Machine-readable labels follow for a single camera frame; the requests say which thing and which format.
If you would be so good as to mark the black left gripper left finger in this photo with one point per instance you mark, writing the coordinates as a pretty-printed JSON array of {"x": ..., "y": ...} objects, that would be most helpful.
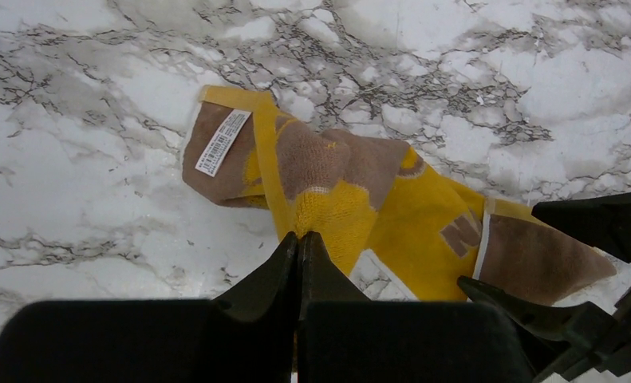
[{"x": 243, "y": 335}]

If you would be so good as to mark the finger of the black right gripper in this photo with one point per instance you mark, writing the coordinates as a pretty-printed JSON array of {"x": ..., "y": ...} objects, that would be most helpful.
[
  {"x": 581, "y": 337},
  {"x": 603, "y": 222}
]

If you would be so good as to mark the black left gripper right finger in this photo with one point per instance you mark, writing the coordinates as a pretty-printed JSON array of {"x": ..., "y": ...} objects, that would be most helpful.
[{"x": 345, "y": 337}]

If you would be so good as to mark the yellow brown bear towel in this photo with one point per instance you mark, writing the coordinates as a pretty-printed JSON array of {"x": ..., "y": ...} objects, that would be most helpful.
[{"x": 365, "y": 193}]

